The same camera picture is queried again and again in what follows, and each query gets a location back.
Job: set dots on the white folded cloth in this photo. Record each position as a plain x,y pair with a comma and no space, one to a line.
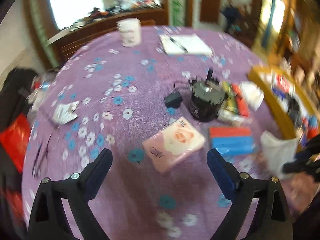
253,95

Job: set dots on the wooden sideboard with clutter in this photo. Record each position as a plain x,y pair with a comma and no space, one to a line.
67,42

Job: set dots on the white paper notepad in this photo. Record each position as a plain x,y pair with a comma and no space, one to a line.
194,45

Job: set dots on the red blue sponge bag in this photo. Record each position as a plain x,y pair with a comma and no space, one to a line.
232,141

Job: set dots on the black power adapter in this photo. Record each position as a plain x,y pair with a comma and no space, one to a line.
173,100

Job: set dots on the pink tissue pack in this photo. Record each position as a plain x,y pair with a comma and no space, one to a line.
173,144

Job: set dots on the black plastic package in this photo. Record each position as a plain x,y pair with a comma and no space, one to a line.
293,111

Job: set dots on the black pen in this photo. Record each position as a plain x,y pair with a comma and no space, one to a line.
178,44

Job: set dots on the white plastic jar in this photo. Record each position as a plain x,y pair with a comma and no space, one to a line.
130,32

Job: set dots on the colourful sponge pack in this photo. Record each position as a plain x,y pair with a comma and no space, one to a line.
234,109

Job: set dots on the blue cloth with red bag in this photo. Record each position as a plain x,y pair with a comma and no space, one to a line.
310,127

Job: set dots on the purple floral tablecloth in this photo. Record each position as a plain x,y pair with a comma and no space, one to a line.
121,92

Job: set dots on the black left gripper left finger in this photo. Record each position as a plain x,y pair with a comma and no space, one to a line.
48,218

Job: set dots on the black bag on chair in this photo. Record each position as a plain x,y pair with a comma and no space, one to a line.
14,93

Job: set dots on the red bag beside table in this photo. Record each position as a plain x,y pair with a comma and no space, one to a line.
14,140

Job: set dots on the blue floral tissue pack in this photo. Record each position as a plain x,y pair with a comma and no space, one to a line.
280,96

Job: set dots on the red label wet wipes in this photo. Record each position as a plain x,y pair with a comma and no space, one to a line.
281,83

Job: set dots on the white plastic bag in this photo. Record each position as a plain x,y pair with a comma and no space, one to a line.
277,152

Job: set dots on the person in dark coat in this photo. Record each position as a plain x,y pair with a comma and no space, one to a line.
232,13

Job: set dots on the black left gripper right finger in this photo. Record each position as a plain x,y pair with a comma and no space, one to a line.
272,219

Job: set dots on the eyeglasses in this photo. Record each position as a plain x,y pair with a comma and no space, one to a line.
41,160

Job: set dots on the yellow taped white box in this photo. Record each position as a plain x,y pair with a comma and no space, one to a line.
262,76

